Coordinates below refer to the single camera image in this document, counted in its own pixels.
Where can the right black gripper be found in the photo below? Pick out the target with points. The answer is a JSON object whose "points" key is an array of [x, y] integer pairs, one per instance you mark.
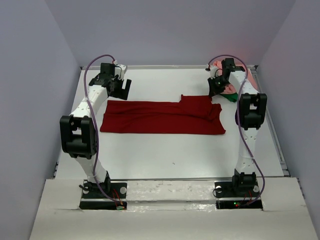
{"points": [[213, 90]]}

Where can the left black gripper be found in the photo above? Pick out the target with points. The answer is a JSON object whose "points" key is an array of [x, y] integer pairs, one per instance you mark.
{"points": [[121, 94]]}

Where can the red t shirt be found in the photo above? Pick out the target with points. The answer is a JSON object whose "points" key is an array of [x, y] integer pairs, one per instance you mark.
{"points": [[194, 115]]}

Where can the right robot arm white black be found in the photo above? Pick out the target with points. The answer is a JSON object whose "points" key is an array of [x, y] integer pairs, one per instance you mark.
{"points": [[249, 117]]}

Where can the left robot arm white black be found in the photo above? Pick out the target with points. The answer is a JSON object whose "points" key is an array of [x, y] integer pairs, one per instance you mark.
{"points": [[79, 130]]}

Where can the pink t shirt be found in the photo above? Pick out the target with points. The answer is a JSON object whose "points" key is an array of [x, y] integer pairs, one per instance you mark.
{"points": [[230, 88]]}

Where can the green t shirt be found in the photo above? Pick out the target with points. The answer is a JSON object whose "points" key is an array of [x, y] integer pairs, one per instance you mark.
{"points": [[231, 97]]}

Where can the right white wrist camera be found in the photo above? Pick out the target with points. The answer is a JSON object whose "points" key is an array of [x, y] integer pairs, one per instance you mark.
{"points": [[213, 70]]}

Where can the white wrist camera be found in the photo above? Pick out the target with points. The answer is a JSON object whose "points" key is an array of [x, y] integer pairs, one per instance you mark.
{"points": [[213, 70], [120, 71]]}

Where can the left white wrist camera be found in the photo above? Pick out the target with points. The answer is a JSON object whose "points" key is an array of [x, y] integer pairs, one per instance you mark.
{"points": [[120, 71]]}

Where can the aluminium rail back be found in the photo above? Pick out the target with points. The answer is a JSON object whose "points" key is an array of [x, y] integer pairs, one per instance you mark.
{"points": [[153, 67]]}

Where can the aluminium rail right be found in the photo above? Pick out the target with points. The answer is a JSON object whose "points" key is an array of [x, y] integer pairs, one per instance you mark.
{"points": [[271, 127]]}

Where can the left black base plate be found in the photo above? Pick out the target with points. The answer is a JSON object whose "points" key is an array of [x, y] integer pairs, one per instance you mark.
{"points": [[93, 199]]}

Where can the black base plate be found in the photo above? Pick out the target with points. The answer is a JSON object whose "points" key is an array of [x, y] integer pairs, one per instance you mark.
{"points": [[228, 198], [93, 199]]}

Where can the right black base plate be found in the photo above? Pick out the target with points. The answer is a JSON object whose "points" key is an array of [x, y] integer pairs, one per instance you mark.
{"points": [[228, 198]]}

